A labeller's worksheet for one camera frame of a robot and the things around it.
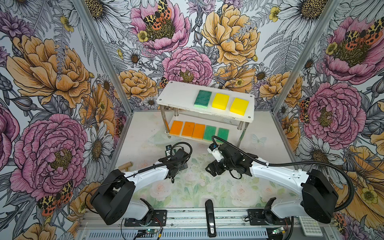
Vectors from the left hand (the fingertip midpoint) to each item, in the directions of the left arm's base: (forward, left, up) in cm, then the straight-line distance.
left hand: (174, 167), depth 89 cm
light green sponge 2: (+20, -30, +6) cm, 36 cm away
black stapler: (-26, -19, +2) cm, 32 cm away
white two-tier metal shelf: (+14, -16, +30) cm, 37 cm away
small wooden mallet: (+2, +30, -2) cm, 30 cm away
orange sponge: (+25, 0, +5) cm, 26 cm away
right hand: (-5, -22, +6) cm, 23 cm away
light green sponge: (+21, -22, +6) cm, 31 cm away
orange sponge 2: (+25, -8, +5) cm, 27 cm away
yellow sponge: (+17, -34, +32) cm, 50 cm away
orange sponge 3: (+23, -14, +4) cm, 28 cm away
